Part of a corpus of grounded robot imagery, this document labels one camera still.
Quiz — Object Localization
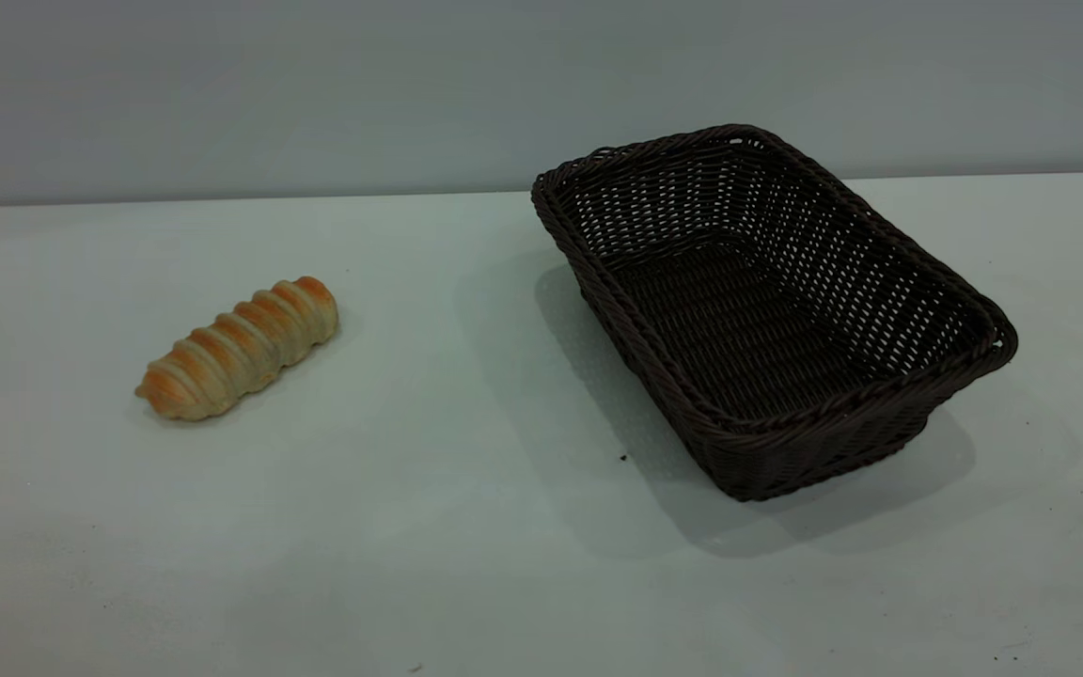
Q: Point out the dark brown woven basket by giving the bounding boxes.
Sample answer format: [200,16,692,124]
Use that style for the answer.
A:
[530,123,1019,502]

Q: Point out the striped orange bread roll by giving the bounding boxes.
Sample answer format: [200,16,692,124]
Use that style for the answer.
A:
[134,276,340,422]

